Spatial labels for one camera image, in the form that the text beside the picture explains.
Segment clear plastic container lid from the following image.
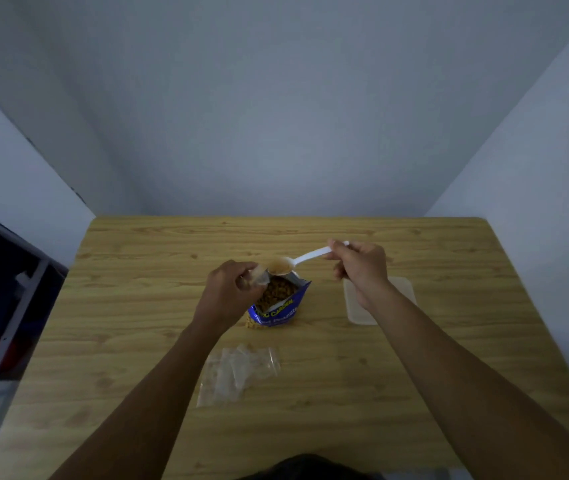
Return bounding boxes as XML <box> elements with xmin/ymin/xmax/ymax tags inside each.
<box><xmin>342</xmin><ymin>276</ymin><xmax>418</xmax><ymax>326</ymax></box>

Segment person's dark clothing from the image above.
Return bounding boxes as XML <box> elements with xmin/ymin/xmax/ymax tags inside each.
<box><xmin>237</xmin><ymin>453</ymin><xmax>385</xmax><ymax>480</ymax></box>

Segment person's left hand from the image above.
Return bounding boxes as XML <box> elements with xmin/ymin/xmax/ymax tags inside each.
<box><xmin>192</xmin><ymin>260</ymin><xmax>269</xmax><ymax>336</ymax></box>

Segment person's left forearm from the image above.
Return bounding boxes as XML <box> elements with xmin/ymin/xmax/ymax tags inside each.
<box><xmin>49</xmin><ymin>317</ymin><xmax>231</xmax><ymax>480</ymax></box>

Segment person's right forearm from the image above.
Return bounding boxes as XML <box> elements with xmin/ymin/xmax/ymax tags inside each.
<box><xmin>362</xmin><ymin>282</ymin><xmax>569</xmax><ymax>480</ymax></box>

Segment roasted peanuts in bag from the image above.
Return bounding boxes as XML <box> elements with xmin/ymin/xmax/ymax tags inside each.
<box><xmin>257</xmin><ymin>277</ymin><xmax>298</xmax><ymax>312</ymax></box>

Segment white metal frame rack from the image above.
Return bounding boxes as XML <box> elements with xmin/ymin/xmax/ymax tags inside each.
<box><xmin>0</xmin><ymin>199</ymin><xmax>69</xmax><ymax>384</ymax></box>

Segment person's right hand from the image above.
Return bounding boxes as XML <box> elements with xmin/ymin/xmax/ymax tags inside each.
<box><xmin>325</xmin><ymin>239</ymin><xmax>390</xmax><ymax>308</ymax></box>

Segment blue peanut snack bag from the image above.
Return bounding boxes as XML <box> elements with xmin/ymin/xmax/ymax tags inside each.
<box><xmin>244</xmin><ymin>271</ymin><xmax>312</xmax><ymax>330</ymax></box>

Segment pile of clear zip bags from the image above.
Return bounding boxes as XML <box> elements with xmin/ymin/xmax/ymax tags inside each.
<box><xmin>196</xmin><ymin>344</ymin><xmax>282</xmax><ymax>409</ymax></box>

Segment small clear plastic bag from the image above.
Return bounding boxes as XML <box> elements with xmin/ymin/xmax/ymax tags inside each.
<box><xmin>241</xmin><ymin>266</ymin><xmax>272</xmax><ymax>289</ymax></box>

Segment white plastic spoon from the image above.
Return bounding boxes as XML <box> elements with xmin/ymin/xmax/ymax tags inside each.
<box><xmin>267</xmin><ymin>241</ymin><xmax>350</xmax><ymax>277</ymax></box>

